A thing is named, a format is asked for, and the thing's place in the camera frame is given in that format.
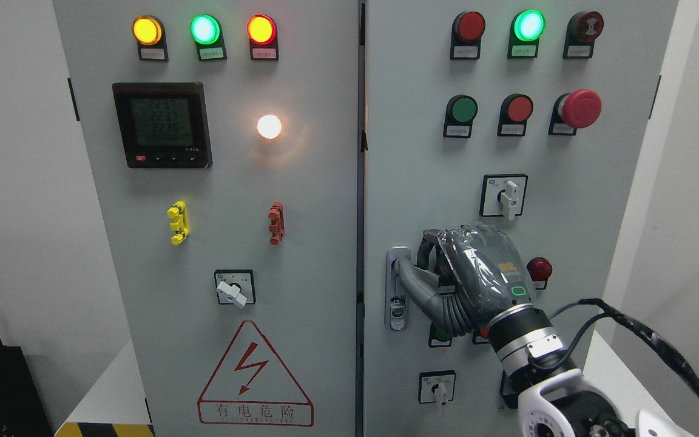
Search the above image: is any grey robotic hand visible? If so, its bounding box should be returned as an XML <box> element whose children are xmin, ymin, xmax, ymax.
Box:
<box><xmin>393</xmin><ymin>222</ymin><xmax>534</xmax><ymax>337</ymax></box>

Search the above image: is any silver door handle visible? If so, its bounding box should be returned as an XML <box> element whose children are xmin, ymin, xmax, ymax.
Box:
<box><xmin>385</xmin><ymin>246</ymin><xmax>411</xmax><ymax>332</ymax></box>

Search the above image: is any grey cabinet door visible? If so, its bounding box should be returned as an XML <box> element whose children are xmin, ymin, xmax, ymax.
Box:
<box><xmin>363</xmin><ymin>1</ymin><xmax>678</xmax><ymax>436</ymax></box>
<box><xmin>55</xmin><ymin>1</ymin><xmax>359</xmax><ymax>436</ymax></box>

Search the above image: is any red push button lower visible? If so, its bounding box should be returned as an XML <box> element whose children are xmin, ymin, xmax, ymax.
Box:
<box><xmin>471</xmin><ymin>327</ymin><xmax>489</xmax><ymax>345</ymax></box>

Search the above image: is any red push button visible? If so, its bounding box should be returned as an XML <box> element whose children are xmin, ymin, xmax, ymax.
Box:
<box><xmin>471</xmin><ymin>327</ymin><xmax>489</xmax><ymax>345</ymax></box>
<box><xmin>497</xmin><ymin>93</ymin><xmax>535</xmax><ymax>137</ymax></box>

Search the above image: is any green push button lower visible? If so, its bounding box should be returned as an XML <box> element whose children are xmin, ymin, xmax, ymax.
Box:
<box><xmin>428</xmin><ymin>324</ymin><xmax>453</xmax><ymax>348</ymax></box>

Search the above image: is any green push button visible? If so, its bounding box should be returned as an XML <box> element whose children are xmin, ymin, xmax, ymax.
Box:
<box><xmin>428</xmin><ymin>324</ymin><xmax>453</xmax><ymax>348</ymax></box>
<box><xmin>443</xmin><ymin>94</ymin><xmax>478</xmax><ymax>138</ymax></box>

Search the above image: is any dark red indicator middle right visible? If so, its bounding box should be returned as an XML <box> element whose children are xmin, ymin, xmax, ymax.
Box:
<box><xmin>527</xmin><ymin>257</ymin><xmax>553</xmax><ymax>290</ymax></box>

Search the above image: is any green push button upper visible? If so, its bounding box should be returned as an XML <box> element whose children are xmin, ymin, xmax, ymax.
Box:
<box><xmin>443</xmin><ymin>94</ymin><xmax>478</xmax><ymax>138</ymax></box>

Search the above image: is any red push button upper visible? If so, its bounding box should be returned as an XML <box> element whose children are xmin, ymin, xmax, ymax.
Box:
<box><xmin>497</xmin><ymin>93</ymin><xmax>535</xmax><ymax>137</ymax></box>

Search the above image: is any red terminal clip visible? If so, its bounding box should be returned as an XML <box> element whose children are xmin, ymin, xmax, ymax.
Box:
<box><xmin>268</xmin><ymin>202</ymin><xmax>285</xmax><ymax>246</ymax></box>

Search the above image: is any red emergency stop mushroom button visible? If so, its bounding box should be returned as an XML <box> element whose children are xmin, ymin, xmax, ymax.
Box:
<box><xmin>548</xmin><ymin>89</ymin><xmax>602</xmax><ymax>136</ymax></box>

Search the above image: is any red electric hazard warning sticker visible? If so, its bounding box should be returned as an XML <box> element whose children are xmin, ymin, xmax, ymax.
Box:
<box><xmin>197</xmin><ymin>320</ymin><xmax>314</xmax><ymax>427</ymax></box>

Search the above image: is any white glowing indicator lamp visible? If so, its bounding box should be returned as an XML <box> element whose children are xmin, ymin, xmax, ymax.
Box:
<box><xmin>256</xmin><ymin>113</ymin><xmax>283</xmax><ymax>140</ymax></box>

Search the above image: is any dark red indicator top right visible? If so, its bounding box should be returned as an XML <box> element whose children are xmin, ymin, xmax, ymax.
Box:
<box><xmin>450</xmin><ymin>11</ymin><xmax>486</xmax><ymax>60</ymax></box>

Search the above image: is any green lit indicator top right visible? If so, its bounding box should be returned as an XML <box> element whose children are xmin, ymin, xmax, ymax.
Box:
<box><xmin>507</xmin><ymin>9</ymin><xmax>546</xmax><ymax>59</ymax></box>

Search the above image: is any dark red buzzer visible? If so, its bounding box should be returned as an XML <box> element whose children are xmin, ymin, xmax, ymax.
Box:
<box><xmin>562</xmin><ymin>11</ymin><xmax>604</xmax><ymax>59</ymax></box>

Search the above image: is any yellow terminal clip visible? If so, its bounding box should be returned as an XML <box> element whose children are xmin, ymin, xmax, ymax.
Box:
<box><xmin>166</xmin><ymin>201</ymin><xmax>191</xmax><ymax>245</ymax></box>

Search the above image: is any red lit indicator light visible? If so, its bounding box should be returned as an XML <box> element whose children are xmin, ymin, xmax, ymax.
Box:
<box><xmin>246</xmin><ymin>14</ymin><xmax>279</xmax><ymax>61</ymax></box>

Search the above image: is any black digital power meter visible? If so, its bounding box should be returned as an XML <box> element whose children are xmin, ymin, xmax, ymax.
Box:
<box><xmin>112</xmin><ymin>82</ymin><xmax>213</xmax><ymax>169</ymax></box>

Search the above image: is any green indicator light top left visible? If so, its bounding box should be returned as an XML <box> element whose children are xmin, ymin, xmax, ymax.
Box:
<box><xmin>191</xmin><ymin>14</ymin><xmax>227</xmax><ymax>61</ymax></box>

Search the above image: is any yellow indicator light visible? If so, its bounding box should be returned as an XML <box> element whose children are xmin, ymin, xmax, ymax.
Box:
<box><xmin>132</xmin><ymin>16</ymin><xmax>169</xmax><ymax>62</ymax></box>

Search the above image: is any black box with antenna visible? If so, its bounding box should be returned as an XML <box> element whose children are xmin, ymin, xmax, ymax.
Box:
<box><xmin>0</xmin><ymin>337</ymin><xmax>53</xmax><ymax>436</ymax></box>

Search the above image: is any upper white rotary switch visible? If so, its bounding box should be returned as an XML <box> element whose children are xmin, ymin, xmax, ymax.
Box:
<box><xmin>479</xmin><ymin>174</ymin><xmax>528</xmax><ymax>221</ymax></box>

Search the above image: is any lower white rotary switch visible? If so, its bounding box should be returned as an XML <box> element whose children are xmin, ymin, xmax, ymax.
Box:
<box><xmin>418</xmin><ymin>370</ymin><xmax>457</xmax><ymax>407</ymax></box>

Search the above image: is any black rotary knob switch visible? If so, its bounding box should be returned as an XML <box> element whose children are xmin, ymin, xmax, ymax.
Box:
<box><xmin>499</xmin><ymin>371</ymin><xmax>519</xmax><ymax>410</ymax></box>

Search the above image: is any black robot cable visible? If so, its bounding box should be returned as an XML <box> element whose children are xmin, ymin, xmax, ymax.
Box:
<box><xmin>528</xmin><ymin>298</ymin><xmax>699</xmax><ymax>437</ymax></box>

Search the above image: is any left door white rotary switch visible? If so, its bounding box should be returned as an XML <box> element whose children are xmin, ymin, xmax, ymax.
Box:
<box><xmin>214</xmin><ymin>270</ymin><xmax>256</xmax><ymax>309</ymax></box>

